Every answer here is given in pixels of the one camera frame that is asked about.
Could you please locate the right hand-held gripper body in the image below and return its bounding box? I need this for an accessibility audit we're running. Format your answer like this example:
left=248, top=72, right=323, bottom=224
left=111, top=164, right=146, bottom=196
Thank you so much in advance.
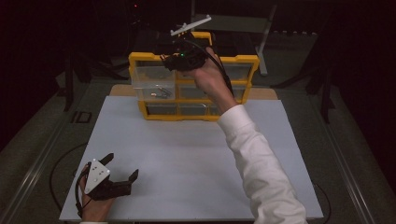
left=162, top=14, right=212, bottom=72

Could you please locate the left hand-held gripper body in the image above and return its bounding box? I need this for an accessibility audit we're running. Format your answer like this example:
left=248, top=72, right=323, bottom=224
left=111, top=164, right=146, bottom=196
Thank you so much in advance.
left=84, top=158, right=132, bottom=202

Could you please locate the clear plastic drawer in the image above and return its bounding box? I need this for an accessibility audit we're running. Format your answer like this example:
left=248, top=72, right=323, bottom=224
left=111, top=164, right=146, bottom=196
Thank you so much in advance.
left=130, top=60, right=177, bottom=102

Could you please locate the yellow black organizer case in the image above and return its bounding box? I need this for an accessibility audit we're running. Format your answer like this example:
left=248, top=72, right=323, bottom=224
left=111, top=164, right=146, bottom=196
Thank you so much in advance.
left=128, top=31, right=261, bottom=122

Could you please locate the person's left hand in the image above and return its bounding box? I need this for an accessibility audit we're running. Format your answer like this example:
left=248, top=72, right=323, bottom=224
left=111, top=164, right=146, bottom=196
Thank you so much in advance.
left=78, top=164, right=116, bottom=223

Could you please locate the person's right hand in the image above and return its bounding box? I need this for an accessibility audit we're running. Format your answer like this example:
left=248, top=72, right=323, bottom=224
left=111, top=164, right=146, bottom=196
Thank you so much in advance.
left=182, top=46, right=240, bottom=115

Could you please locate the grey metal stand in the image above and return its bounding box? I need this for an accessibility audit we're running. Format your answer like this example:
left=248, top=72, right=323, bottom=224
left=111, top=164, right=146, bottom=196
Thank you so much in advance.
left=189, top=0, right=278, bottom=77

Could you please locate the black tripod stand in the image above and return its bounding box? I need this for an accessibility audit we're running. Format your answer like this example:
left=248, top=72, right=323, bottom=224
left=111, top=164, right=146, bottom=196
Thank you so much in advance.
left=55, top=50, right=130, bottom=113
left=270, top=66, right=336, bottom=125

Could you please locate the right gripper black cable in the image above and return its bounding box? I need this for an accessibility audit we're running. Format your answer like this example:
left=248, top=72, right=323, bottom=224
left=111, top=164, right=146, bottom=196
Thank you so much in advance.
left=185, top=39, right=235, bottom=97

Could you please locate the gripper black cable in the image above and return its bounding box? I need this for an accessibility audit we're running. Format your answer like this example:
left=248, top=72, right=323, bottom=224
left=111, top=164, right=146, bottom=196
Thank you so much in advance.
left=49, top=142, right=92, bottom=218
left=185, top=39, right=235, bottom=97

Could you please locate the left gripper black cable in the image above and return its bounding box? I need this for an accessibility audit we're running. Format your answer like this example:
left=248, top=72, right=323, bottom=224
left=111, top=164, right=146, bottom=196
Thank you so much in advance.
left=49, top=142, right=92, bottom=218

